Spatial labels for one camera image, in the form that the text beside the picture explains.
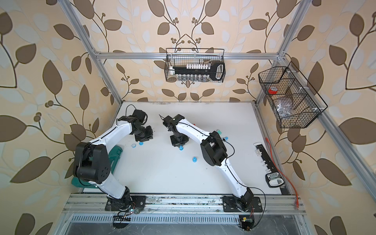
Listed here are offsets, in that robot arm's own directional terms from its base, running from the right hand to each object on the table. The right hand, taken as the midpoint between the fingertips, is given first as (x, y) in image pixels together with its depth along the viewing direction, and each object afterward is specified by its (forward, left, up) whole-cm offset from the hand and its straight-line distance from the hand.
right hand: (179, 145), depth 93 cm
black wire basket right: (+5, -61, +31) cm, 69 cm away
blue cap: (+4, +27, -3) cm, 27 cm away
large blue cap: (-1, -1, -1) cm, 2 cm away
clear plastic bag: (+3, -55, +30) cm, 63 cm away
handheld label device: (-22, -54, -3) cm, 58 cm away
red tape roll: (+16, -55, +30) cm, 64 cm away
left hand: (+4, +18, +7) cm, 20 cm away
